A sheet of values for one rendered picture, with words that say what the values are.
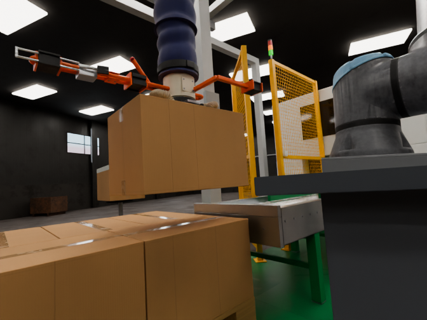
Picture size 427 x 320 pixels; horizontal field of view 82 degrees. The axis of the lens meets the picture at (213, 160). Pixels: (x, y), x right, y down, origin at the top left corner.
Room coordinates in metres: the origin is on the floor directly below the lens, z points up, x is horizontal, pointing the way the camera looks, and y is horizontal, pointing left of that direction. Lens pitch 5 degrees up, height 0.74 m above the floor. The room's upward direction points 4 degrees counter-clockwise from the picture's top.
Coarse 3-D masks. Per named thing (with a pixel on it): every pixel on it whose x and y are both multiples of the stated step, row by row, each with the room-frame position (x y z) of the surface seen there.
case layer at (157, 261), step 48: (0, 240) 1.15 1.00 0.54; (48, 240) 1.08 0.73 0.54; (96, 240) 1.01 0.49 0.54; (144, 240) 0.96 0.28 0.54; (192, 240) 1.09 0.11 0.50; (240, 240) 1.29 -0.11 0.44; (0, 288) 0.67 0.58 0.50; (48, 288) 0.74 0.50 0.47; (96, 288) 0.83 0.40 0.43; (144, 288) 0.94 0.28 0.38; (192, 288) 1.08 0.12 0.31; (240, 288) 1.28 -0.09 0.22
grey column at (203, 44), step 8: (200, 0) 2.69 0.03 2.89; (200, 8) 2.69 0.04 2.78; (208, 8) 2.78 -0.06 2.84; (200, 16) 2.68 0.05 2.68; (208, 16) 2.77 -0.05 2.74; (200, 24) 2.68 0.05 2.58; (208, 24) 2.77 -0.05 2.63; (200, 32) 2.68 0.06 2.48; (208, 32) 2.76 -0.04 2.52; (200, 40) 2.69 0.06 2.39; (208, 40) 2.76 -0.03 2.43; (200, 48) 2.69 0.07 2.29; (208, 48) 2.75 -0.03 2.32; (200, 56) 2.70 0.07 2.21; (208, 56) 2.74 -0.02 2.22; (200, 64) 2.71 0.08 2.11; (208, 64) 2.74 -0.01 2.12; (200, 72) 2.71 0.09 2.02; (208, 72) 2.73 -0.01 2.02; (200, 80) 2.72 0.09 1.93; (208, 88) 2.72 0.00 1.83; (208, 192) 2.70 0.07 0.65; (216, 192) 2.73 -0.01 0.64; (208, 200) 2.71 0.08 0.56; (216, 200) 2.73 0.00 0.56
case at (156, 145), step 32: (128, 128) 1.03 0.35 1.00; (160, 128) 0.99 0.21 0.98; (192, 128) 1.10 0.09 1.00; (224, 128) 1.23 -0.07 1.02; (128, 160) 1.04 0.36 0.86; (160, 160) 0.99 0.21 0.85; (192, 160) 1.09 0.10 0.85; (224, 160) 1.22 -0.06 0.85; (128, 192) 1.05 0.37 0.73; (160, 192) 0.99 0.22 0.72
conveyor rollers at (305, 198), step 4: (300, 196) 2.60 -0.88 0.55; (304, 196) 2.56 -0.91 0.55; (308, 196) 2.53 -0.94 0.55; (312, 196) 2.50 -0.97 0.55; (316, 196) 2.46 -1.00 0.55; (276, 200) 2.37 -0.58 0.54; (280, 200) 2.34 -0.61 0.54; (284, 200) 2.31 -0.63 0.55; (288, 200) 2.28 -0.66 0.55; (292, 200) 2.25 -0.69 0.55; (296, 200) 2.22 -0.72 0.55; (300, 200) 2.20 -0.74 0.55; (304, 200) 2.17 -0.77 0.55; (308, 200) 2.14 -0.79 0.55; (272, 204) 1.98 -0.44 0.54; (276, 204) 1.95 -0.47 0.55; (280, 204) 1.93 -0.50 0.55; (284, 204) 1.91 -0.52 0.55
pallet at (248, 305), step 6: (246, 300) 1.30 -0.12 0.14; (252, 300) 1.33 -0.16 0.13; (240, 306) 1.27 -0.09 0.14; (246, 306) 1.29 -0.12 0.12; (252, 306) 1.33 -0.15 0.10; (228, 312) 1.21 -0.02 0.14; (234, 312) 1.25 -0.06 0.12; (240, 312) 1.26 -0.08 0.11; (246, 312) 1.29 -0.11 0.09; (252, 312) 1.32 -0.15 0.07; (216, 318) 1.16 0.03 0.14; (222, 318) 1.18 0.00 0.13; (228, 318) 1.29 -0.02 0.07; (234, 318) 1.25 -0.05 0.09; (240, 318) 1.26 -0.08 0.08; (246, 318) 1.29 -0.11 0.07; (252, 318) 1.32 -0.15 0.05
